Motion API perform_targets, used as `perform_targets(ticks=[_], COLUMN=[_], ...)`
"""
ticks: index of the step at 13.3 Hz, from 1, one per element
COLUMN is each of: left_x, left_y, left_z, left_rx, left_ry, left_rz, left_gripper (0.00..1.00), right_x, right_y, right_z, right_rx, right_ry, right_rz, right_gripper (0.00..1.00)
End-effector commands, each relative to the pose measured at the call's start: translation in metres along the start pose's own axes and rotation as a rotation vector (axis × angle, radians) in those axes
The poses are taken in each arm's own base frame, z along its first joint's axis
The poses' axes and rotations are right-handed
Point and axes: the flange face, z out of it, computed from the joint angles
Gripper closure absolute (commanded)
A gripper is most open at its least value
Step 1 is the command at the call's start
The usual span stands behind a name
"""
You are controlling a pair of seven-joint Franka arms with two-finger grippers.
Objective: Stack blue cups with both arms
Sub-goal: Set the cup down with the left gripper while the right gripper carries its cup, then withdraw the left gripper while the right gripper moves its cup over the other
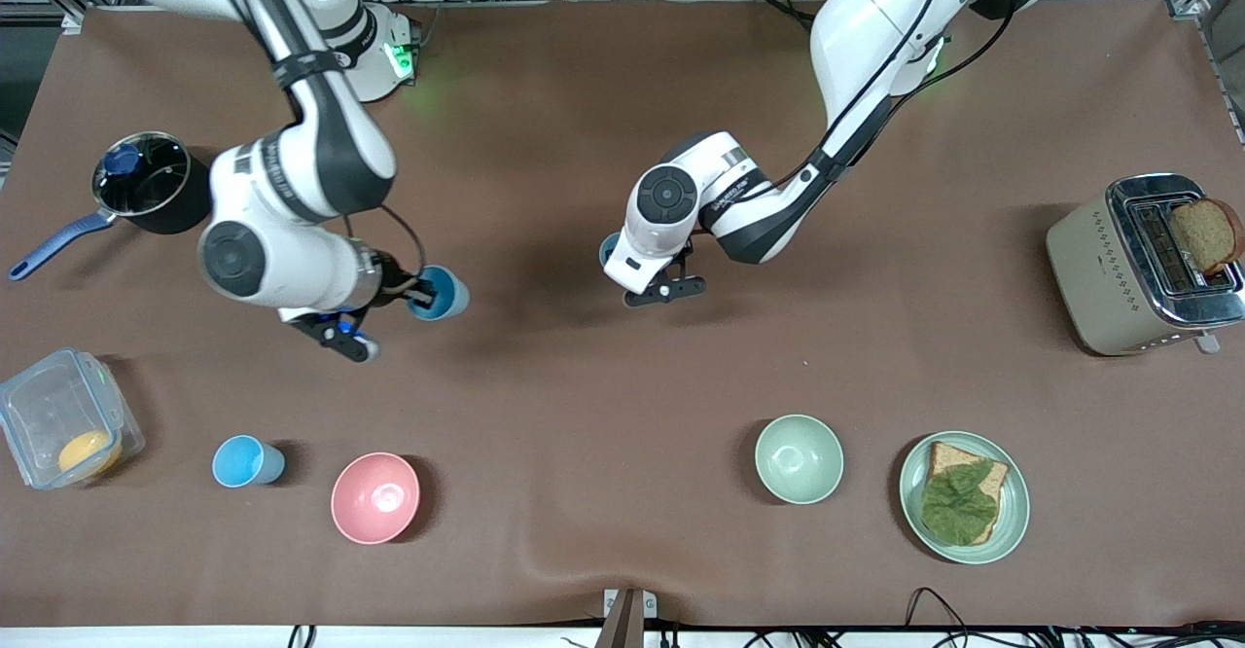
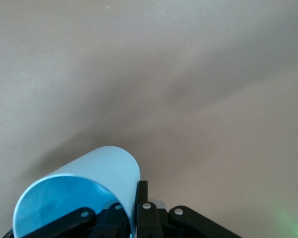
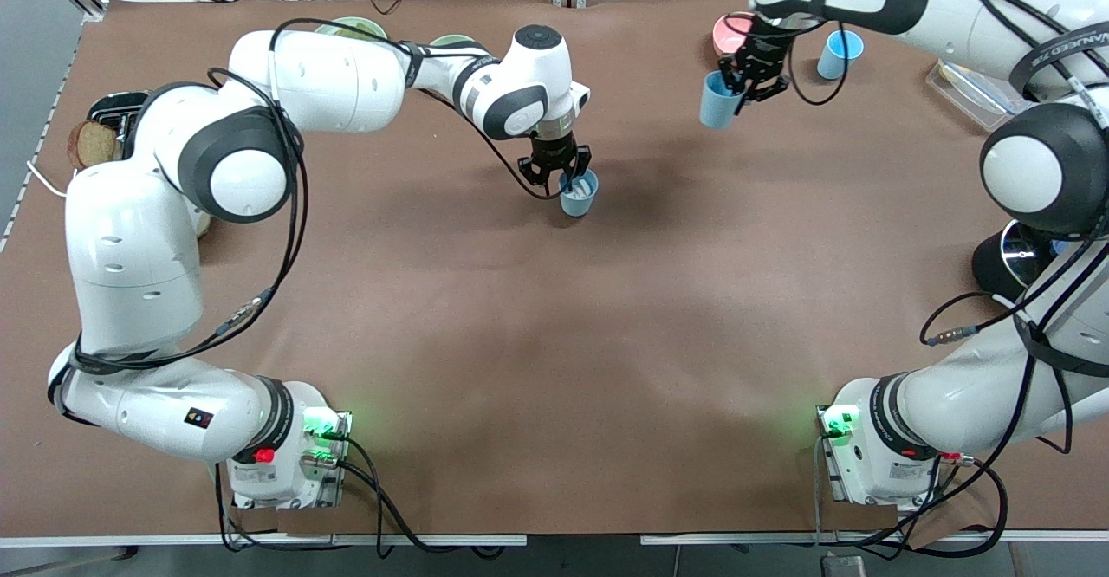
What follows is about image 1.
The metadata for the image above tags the blue plastic cup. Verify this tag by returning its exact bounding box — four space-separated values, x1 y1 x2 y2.
211 434 287 489
406 264 471 323

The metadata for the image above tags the brown table mat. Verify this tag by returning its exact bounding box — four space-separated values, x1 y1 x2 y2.
0 1 1245 630

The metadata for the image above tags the pink bowl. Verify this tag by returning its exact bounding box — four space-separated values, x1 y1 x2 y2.
330 450 422 546

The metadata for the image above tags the orange round food piece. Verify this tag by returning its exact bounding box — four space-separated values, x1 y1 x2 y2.
56 429 124 480

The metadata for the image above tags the clear plastic food container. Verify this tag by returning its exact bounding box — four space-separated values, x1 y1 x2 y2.
0 346 148 491

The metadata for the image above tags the pale green bowl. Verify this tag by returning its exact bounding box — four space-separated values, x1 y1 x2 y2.
754 414 846 507

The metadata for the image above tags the brown bread slice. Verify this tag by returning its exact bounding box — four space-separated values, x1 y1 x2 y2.
924 440 1012 546

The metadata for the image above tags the green lettuce leaf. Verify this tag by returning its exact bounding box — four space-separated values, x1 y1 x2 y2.
919 460 1001 548

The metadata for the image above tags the pale green plate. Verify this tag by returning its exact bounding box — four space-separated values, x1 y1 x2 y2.
898 430 1032 566

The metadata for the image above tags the beige and chrome toaster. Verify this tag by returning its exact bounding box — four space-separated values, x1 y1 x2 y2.
1045 172 1245 358

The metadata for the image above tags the brown toast slice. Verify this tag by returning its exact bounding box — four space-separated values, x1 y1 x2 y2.
1168 198 1245 277

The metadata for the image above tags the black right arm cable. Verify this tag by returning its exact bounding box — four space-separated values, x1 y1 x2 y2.
207 0 429 284

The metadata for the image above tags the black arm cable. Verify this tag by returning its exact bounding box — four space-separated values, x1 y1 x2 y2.
764 0 1017 201
207 0 429 284

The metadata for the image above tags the black pot with blue handle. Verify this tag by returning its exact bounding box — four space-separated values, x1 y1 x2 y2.
8 130 218 282

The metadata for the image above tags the metal mount bracket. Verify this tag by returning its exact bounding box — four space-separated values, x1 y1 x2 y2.
595 587 658 648

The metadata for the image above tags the black looped floor cable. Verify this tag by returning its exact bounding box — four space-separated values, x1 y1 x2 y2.
905 586 974 648

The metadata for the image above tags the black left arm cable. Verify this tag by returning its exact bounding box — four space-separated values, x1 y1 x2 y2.
764 0 1017 201

